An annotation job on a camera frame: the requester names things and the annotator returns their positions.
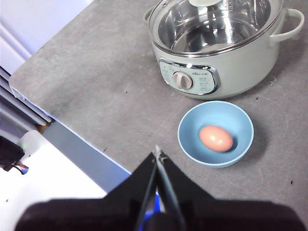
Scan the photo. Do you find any aluminium frame rail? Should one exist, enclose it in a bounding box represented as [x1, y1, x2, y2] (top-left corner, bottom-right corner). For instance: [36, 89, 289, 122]
[0, 67, 52, 126]

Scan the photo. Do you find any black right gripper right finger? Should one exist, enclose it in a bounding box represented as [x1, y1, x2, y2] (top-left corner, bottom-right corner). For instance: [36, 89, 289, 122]
[155, 144, 308, 231]

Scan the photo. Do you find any pale green electric steamer pot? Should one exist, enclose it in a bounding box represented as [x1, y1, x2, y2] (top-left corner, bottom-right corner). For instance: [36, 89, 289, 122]
[143, 0, 305, 100]

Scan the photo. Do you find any brown egg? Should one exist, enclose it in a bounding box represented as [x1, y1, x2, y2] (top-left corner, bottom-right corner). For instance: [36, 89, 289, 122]
[199, 125, 234, 153]

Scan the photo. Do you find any white platform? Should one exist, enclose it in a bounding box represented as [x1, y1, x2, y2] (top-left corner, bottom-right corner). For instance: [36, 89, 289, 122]
[0, 129, 108, 231]

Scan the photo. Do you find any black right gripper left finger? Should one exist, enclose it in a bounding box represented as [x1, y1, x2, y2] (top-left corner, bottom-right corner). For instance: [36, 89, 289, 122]
[14, 151, 159, 231]

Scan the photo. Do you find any black device with red wire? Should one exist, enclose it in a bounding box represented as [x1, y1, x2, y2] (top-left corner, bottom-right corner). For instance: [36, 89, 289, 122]
[0, 136, 29, 174]

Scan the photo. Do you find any blue ribbed bowl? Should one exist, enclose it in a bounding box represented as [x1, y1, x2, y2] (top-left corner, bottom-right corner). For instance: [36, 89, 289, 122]
[177, 100, 255, 169]

